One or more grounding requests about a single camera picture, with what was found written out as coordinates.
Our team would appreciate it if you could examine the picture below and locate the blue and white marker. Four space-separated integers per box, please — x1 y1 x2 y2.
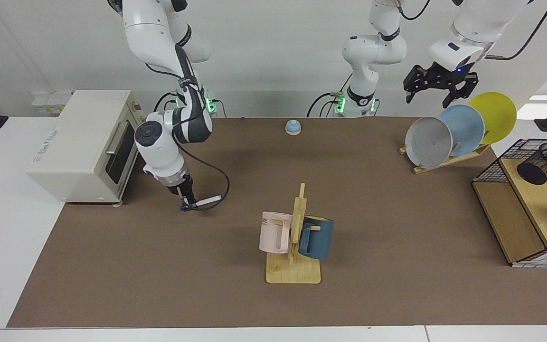
182 195 222 210

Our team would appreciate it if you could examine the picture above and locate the black mesh pen holder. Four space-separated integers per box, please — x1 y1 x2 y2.
517 141 547 186

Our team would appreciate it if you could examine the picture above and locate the light blue plate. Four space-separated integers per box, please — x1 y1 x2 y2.
437 104 485 157

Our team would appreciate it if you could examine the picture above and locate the grey plate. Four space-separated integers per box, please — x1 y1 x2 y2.
405 117 453 169

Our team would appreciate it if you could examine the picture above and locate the yellow plate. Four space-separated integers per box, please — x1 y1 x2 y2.
468 92 517 145

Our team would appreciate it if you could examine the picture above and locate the wooden plate rack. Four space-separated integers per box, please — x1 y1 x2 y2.
399 142 491 175

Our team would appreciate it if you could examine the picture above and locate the brown table cloth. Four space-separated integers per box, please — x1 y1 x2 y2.
7 117 547 328

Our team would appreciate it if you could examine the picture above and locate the pink mug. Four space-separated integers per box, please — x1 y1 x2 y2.
259 211 294 254

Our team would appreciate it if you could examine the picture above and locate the pale toaster oven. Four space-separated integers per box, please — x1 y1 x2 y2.
26 90 150 207

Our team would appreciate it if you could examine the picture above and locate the wooden cup stand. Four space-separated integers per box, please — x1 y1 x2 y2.
266 183 322 285

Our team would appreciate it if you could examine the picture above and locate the dark blue mug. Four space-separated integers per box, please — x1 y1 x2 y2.
298 216 335 260

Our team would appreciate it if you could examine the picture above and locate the white power strip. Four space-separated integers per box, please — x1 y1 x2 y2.
31 90 72 114

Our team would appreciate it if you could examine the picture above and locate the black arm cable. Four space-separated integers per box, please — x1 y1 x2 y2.
176 142 230 210
395 0 547 61

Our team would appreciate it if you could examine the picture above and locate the black base cable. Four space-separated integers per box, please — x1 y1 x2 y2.
307 92 341 118

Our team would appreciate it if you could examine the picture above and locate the wire basket with wooden floor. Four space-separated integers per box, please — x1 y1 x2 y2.
472 138 547 269

